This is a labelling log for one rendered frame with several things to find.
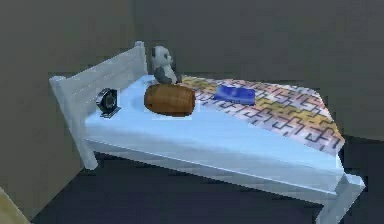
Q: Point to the brown barrel-shaped pillow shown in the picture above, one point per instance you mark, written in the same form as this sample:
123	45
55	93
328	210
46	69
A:
170	100

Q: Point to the black alarm clock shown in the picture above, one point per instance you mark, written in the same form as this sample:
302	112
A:
107	102

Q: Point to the patterned colourful blanket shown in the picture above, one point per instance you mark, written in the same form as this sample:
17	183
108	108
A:
286	110

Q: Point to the tan furniture corner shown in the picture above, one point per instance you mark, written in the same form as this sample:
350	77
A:
10	210

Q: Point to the white bed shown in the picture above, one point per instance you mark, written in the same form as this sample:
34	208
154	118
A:
206	140

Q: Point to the blue book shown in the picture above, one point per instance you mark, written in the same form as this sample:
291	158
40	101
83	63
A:
235	94

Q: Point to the panda plush toy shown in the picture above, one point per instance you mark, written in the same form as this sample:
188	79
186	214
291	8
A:
163	66

